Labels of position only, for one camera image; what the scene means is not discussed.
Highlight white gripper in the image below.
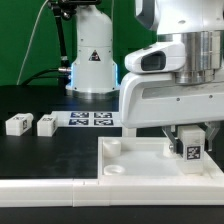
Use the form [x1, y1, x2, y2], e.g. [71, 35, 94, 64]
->
[119, 73, 224, 154]

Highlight white square table top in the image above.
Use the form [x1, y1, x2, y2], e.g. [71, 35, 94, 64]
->
[98, 137, 224, 179]

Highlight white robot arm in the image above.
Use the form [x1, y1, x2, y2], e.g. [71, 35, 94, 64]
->
[66, 0, 224, 148]

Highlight white L-shaped fence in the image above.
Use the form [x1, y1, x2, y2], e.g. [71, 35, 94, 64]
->
[0, 178, 224, 207]

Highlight white marker base plate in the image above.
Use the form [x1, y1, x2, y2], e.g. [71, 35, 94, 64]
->
[52, 111, 121, 128]

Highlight black cables at base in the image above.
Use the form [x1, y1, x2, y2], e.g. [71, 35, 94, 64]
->
[20, 66, 73, 86]

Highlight grey thin cable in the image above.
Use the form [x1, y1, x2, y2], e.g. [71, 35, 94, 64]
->
[16, 0, 50, 86]

